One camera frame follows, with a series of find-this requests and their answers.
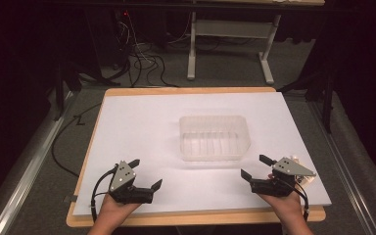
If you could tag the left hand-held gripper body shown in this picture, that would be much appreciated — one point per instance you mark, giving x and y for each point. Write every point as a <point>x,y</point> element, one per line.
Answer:
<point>123,176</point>

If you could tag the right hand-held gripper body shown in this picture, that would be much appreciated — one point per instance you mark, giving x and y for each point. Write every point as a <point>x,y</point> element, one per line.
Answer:
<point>287,166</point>

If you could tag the person's left hand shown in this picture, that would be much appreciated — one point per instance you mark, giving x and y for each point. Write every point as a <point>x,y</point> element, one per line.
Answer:
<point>114,212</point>

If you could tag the person's right hand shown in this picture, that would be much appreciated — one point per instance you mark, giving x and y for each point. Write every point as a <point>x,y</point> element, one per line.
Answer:
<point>287,207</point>

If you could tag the small white crumpled object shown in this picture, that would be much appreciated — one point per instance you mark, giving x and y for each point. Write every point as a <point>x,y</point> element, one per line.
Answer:
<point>301,179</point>

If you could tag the white board sheet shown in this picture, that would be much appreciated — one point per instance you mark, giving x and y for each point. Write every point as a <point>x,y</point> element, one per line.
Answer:
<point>150,130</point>

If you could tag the clear plastic container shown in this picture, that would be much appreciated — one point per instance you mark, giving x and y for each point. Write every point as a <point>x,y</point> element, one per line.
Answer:
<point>213,138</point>

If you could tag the grey tape piece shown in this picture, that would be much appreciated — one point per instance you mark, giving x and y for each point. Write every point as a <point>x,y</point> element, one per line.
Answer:
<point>70,198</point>

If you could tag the black metal stand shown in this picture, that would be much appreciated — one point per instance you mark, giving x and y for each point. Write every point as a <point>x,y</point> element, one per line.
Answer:
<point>327,98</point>
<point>60,94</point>

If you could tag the aluminium floor rail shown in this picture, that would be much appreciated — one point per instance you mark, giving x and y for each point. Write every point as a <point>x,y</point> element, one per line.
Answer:
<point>346,156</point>
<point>29,163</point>

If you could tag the white metal desk frame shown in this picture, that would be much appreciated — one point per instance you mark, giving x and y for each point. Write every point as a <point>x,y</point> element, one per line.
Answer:
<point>231,28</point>

